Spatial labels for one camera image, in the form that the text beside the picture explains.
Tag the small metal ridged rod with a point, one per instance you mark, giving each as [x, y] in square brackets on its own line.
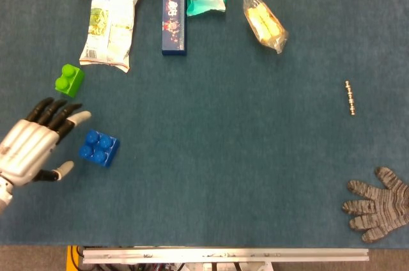
[350, 97]

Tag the green two-stud building block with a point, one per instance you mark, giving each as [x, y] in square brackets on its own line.
[72, 84]

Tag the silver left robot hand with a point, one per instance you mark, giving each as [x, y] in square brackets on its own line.
[28, 146]

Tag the aluminium profile rail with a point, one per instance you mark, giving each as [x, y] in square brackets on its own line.
[223, 255]

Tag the grey knit work glove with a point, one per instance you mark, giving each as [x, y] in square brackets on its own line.
[383, 207]

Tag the blue four-stud building block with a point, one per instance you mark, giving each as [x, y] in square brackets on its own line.
[99, 149]

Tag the teal felt table cover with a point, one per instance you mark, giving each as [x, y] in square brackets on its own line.
[223, 156]

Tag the clear bag of bread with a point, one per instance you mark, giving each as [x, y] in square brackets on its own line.
[263, 21]

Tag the dark blue long box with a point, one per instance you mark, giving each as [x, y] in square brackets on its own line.
[174, 21]

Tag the white snack bag green print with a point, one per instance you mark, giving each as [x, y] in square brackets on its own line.
[108, 28]

